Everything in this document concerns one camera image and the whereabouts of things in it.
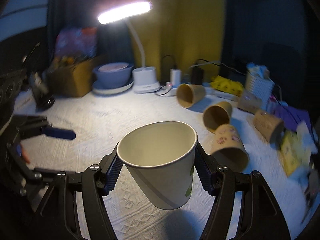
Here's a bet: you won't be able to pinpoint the white paper cup green print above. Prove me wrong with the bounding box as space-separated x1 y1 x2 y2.
117 121 198 210

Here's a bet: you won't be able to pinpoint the brown cup pink drawings near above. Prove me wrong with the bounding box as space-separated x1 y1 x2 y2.
211 124 249 172

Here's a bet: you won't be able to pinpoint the plain brown paper cup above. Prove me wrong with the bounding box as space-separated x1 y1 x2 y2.
202 101 233 133

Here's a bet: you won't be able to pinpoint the brown cup pink stickers far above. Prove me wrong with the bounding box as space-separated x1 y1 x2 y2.
253 110 284 144

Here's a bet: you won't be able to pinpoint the plain brown cup by charger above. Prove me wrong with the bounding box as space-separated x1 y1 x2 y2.
176 83 206 108

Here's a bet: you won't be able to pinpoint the cardboard box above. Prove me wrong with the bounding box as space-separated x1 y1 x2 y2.
47 55 107 98

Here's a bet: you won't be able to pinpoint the white plate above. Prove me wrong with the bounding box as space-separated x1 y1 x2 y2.
92 78 133 96

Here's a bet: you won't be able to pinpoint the yellow patterned paper pack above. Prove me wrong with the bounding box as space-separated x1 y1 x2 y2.
279 130 311 179

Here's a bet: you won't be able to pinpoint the purple bowl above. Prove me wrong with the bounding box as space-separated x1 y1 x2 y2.
93 62 133 89

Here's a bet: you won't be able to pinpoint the purple cloth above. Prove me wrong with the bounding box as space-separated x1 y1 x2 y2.
272 105 312 132

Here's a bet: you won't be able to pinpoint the yellow wet wipes pack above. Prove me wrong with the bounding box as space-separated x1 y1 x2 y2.
210 75 244 96

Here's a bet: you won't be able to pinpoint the white desk lamp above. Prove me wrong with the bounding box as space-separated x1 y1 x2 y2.
97 0 160 94

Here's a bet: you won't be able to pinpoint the white plastic lattice basket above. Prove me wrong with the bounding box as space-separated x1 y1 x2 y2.
245 62 274 110

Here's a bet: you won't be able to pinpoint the black power adapter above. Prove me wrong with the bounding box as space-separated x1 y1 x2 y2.
190 67 204 85

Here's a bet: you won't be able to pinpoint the white charger plug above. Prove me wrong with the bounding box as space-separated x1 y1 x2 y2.
170 69 181 88

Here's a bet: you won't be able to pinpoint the yellow curtain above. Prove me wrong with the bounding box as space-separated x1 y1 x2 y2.
131 0 226 81

